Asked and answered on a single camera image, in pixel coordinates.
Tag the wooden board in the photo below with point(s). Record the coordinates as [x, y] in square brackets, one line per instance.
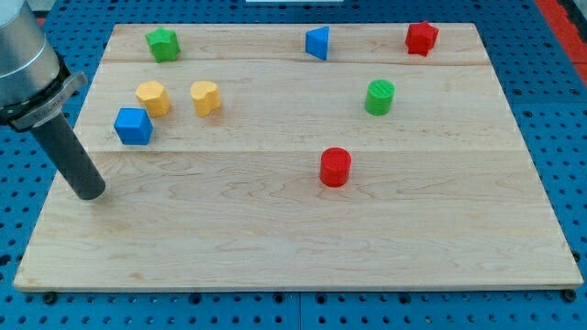
[442, 193]

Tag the green cylinder block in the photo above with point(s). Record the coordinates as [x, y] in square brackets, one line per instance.
[379, 97]

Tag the yellow hexagon block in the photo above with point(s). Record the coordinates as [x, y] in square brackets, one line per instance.
[154, 98]

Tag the red star block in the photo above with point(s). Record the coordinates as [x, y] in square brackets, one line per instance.
[421, 38]

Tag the red cylinder block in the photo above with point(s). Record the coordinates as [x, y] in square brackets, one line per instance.
[335, 164]

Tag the green star block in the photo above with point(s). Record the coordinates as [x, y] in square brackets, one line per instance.
[163, 44]

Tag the blue cube block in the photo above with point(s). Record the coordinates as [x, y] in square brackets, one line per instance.
[133, 126]

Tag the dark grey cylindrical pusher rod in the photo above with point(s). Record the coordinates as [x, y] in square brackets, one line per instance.
[69, 157]

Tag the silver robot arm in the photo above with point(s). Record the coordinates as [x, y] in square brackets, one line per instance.
[35, 84]

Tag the blue triangle block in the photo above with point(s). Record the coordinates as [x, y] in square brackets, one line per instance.
[317, 42]

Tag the yellow heart block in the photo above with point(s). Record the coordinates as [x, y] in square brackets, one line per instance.
[205, 96]

